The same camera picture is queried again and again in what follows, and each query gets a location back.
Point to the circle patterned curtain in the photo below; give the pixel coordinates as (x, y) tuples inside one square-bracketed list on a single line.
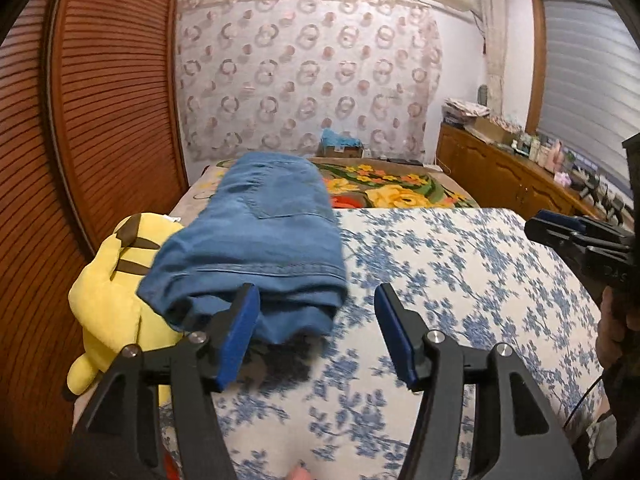
[(300, 70)]

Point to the small black tripod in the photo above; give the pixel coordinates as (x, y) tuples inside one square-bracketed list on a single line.
[(592, 191)]

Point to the wooden sideboard cabinet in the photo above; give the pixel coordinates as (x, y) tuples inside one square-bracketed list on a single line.
[(490, 170)]

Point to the yellow plush toy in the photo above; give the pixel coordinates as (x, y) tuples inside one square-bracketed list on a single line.
[(110, 300)]

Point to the white lotion bottle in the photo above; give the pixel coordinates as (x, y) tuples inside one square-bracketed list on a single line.
[(536, 150)]

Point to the person's right hand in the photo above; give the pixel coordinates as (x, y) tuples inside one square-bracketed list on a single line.
[(617, 325)]

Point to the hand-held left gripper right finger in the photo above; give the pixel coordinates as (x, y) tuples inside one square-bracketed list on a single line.
[(395, 335)]

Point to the open cardboard box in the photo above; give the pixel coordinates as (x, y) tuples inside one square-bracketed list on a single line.
[(492, 130)]

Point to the wooden louvered wardrobe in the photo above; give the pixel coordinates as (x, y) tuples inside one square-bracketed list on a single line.
[(110, 85)]

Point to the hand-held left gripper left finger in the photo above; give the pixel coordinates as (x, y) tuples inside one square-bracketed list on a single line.
[(240, 340)]

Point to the beige hanging curtain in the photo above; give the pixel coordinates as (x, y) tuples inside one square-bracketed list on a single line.
[(495, 60)]

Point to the blue floral white quilt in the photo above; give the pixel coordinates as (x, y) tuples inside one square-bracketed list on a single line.
[(450, 270)]

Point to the blue denim pants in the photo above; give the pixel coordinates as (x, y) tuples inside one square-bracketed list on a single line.
[(260, 230)]

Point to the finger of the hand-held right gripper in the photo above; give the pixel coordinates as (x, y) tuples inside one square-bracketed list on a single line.
[(545, 232), (555, 217)]

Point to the pile of floral cloth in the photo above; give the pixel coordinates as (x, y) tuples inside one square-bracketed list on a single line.
[(465, 110)]

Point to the small cardboard box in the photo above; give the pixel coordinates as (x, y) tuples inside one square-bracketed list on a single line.
[(342, 152)]

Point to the pink bottle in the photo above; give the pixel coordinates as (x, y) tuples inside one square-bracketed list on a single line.
[(557, 156)]

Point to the blue cloth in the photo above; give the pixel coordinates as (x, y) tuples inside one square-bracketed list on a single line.
[(340, 137)]

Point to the floral fleece blanket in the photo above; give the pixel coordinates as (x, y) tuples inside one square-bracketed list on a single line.
[(390, 195)]

